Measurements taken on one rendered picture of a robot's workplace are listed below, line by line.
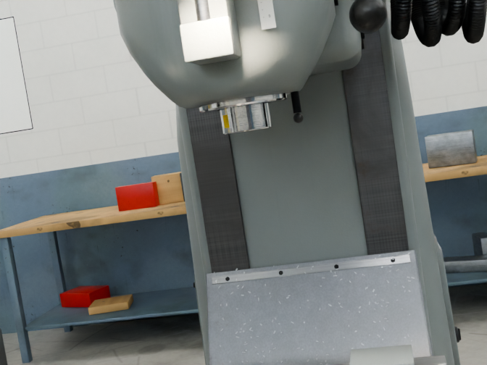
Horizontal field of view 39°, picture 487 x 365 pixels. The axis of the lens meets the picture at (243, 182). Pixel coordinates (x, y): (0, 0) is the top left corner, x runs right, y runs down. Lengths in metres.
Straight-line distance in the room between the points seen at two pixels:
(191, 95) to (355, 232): 0.50
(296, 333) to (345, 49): 0.45
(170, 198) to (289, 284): 3.54
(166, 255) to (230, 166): 4.12
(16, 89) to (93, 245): 1.31
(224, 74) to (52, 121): 4.80
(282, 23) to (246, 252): 0.54
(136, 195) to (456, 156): 2.02
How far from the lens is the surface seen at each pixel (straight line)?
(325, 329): 1.03
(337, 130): 1.03
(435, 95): 4.89
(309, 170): 1.04
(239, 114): 0.65
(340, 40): 0.77
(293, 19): 0.59
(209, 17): 0.55
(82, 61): 5.28
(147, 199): 4.52
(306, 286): 1.05
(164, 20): 0.60
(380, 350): 0.71
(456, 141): 4.36
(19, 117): 5.48
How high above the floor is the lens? 1.28
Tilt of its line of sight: 4 degrees down
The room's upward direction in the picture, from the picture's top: 9 degrees counter-clockwise
